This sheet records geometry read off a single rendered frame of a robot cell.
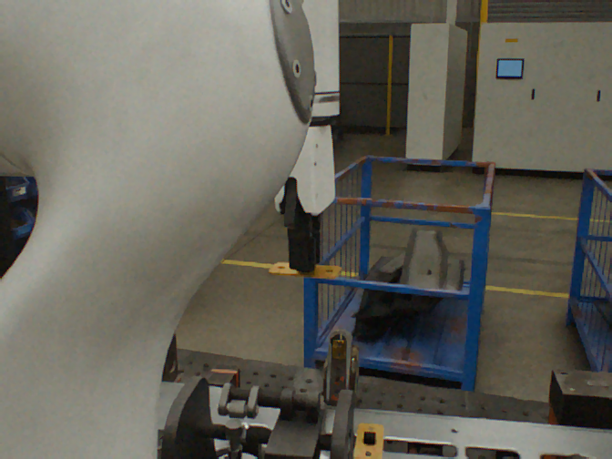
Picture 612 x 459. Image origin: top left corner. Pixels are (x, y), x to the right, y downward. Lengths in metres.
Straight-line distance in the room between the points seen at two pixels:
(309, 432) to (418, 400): 0.96
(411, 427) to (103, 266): 0.78
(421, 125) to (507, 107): 1.17
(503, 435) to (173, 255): 0.80
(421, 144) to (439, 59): 1.16
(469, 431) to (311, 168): 0.49
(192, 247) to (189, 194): 0.02
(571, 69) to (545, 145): 1.01
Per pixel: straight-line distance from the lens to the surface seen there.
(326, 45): 0.66
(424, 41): 8.51
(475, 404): 1.60
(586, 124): 8.61
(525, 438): 0.96
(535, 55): 8.50
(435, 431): 0.94
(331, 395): 1.01
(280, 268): 0.74
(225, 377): 1.08
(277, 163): 0.21
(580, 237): 3.68
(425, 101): 8.51
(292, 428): 0.65
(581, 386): 1.06
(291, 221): 0.65
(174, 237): 0.19
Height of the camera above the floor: 1.52
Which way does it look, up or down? 16 degrees down
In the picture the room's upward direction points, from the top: straight up
